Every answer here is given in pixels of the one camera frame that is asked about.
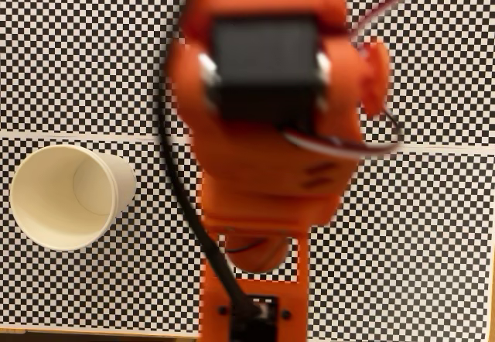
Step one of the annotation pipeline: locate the black camera cable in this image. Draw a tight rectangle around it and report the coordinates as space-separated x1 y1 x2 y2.
153 5 271 342

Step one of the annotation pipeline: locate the white paper cup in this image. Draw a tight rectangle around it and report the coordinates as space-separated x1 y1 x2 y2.
10 144 138 251

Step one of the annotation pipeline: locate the orange toy basketball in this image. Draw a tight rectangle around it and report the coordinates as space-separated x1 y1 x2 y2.
223 234 290 275

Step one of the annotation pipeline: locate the long red black servo wire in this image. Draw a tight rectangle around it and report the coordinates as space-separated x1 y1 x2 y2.
347 0 426 45

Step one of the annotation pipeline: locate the short red white servo wire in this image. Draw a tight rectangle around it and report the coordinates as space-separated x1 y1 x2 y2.
281 105 403 162

